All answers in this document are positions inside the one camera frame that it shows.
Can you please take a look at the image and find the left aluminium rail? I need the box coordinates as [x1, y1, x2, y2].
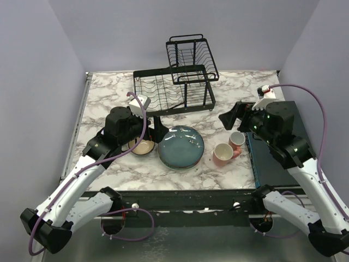
[59, 72, 93, 181]

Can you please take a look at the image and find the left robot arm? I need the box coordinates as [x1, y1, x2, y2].
[20, 106, 169, 256]

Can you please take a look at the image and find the red plate under stack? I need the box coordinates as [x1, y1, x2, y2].
[160, 159, 200, 170]

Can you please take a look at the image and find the pink printed coffee mug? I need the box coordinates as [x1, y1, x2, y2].
[228, 132, 245, 150]

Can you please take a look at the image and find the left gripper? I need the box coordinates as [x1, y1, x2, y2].
[119, 109, 170, 146]

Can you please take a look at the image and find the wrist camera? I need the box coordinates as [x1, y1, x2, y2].
[128, 94, 151, 113]
[252, 85, 276, 111]

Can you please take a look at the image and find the black wire dish rack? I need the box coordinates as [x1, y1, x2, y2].
[133, 34, 219, 117]

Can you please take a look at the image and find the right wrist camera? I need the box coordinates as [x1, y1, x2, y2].
[252, 85, 276, 111]

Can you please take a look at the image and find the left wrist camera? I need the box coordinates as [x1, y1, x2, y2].
[128, 94, 151, 113]

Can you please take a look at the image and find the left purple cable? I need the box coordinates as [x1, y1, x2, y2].
[28, 91, 148, 257]

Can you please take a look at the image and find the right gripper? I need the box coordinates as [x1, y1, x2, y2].
[219, 100, 276, 145]

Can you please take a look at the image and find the blue network switch box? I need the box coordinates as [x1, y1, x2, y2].
[245, 101, 315, 188]

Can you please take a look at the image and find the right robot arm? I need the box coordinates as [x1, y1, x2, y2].
[219, 101, 348, 257]

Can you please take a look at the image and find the blue ceramic plate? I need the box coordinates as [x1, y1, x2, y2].
[158, 126, 204, 163]

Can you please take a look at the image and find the plain pink mug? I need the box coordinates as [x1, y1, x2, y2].
[212, 143, 242, 166]

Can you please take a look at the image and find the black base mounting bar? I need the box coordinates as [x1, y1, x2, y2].
[111, 189, 267, 227]

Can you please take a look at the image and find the dark bowl cream inside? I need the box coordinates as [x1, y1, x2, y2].
[128, 137, 155, 156]

